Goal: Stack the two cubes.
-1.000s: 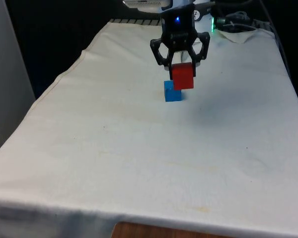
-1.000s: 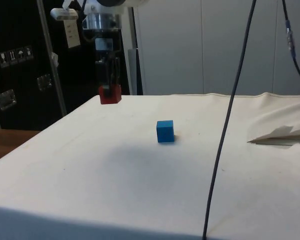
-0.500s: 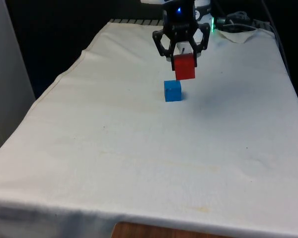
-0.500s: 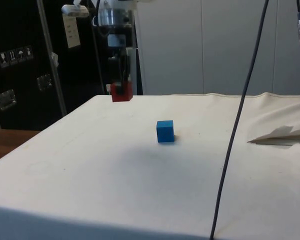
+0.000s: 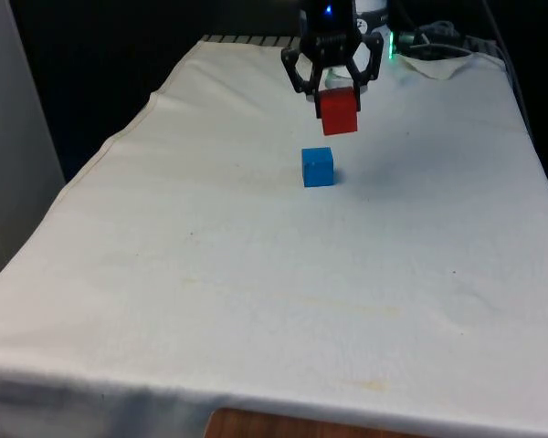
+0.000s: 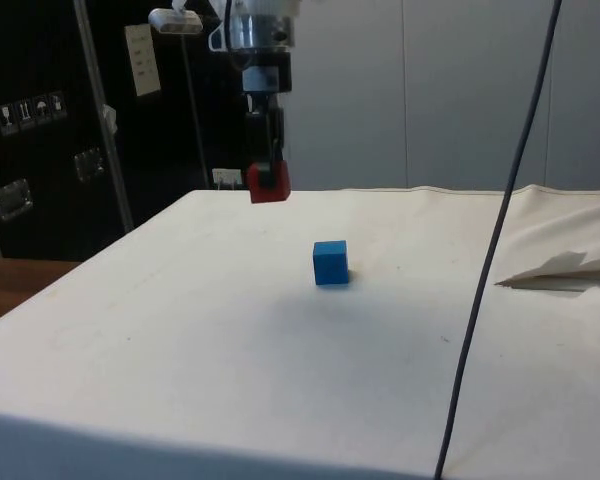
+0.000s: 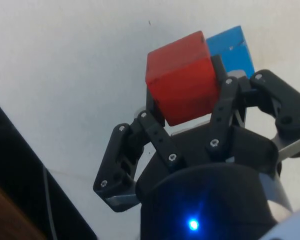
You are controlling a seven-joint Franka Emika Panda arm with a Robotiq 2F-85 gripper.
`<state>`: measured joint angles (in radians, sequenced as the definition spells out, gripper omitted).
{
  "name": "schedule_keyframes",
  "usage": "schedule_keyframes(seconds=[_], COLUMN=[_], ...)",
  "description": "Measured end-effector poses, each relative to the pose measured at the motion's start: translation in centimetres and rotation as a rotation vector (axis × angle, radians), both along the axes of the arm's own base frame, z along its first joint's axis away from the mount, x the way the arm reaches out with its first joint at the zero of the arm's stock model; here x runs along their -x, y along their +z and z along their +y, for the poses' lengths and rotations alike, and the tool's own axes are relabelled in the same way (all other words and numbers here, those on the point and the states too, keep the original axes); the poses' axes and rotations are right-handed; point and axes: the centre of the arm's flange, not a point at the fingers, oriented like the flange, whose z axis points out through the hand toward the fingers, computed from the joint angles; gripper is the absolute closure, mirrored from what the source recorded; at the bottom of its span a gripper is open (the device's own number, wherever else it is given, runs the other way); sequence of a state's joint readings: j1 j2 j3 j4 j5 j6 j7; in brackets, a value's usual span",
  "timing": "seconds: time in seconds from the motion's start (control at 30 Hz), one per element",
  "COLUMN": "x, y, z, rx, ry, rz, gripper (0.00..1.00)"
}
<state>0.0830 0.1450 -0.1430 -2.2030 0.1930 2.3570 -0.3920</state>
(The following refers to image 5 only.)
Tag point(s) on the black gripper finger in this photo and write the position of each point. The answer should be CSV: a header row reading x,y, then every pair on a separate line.
x,y
297,77
370,68

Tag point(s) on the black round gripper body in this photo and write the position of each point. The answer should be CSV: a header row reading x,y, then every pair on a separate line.
x,y
331,27

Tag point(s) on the red cube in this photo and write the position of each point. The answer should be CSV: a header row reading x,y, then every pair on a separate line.
x,y
339,111

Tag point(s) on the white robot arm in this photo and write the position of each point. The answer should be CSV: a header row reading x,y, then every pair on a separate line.
x,y
374,13

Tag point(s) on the blue cube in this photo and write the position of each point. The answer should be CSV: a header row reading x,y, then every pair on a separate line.
x,y
318,169

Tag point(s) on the pale locker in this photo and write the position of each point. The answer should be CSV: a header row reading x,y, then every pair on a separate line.
x,y
13,137

